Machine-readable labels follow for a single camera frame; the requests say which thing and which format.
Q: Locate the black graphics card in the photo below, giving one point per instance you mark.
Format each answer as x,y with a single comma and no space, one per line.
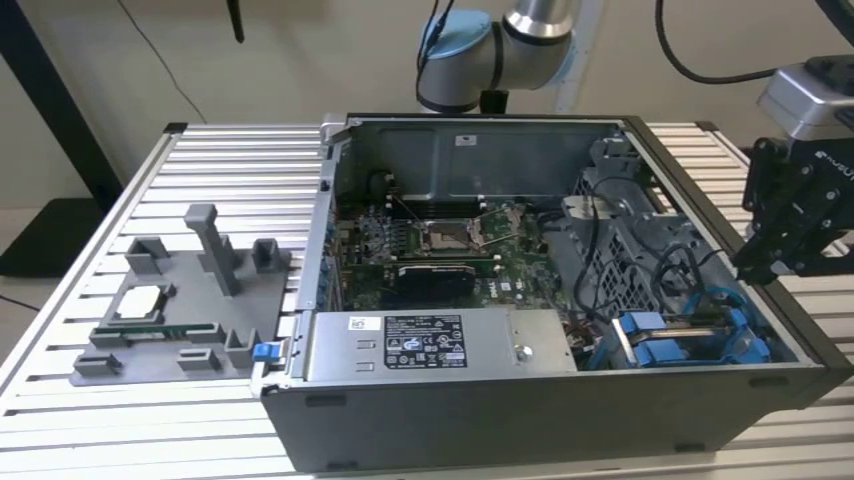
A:
433,277

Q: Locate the black stand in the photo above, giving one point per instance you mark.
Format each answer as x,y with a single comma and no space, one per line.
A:
60,240

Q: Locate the green motherboard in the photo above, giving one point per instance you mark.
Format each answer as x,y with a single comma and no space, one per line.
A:
527,270

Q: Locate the grey parts rack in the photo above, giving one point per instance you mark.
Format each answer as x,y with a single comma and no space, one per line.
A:
193,300

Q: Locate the hard disk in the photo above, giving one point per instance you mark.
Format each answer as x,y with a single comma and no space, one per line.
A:
656,352

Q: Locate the dark grey PC case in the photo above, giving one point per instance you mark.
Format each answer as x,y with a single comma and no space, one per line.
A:
467,425

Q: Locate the silver CPU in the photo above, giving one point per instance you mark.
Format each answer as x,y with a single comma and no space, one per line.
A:
140,302

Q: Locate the green RAM stick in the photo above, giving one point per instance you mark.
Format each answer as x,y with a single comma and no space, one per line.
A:
180,331

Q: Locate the silver power supply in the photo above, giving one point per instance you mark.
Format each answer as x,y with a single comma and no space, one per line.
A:
347,350

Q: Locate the blue case latch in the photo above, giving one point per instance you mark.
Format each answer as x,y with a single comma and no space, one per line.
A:
265,351

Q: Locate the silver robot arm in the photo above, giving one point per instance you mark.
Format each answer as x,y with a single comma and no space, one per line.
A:
533,20

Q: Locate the black hanging rod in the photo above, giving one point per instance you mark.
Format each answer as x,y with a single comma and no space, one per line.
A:
234,20

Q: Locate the CPU socket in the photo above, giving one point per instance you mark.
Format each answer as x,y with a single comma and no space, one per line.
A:
443,235

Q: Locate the black RAM slot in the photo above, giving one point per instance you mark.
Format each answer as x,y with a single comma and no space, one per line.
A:
440,200
433,216
440,205
440,210

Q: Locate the metal disk bay cage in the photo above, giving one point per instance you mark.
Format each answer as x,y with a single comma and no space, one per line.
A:
620,260

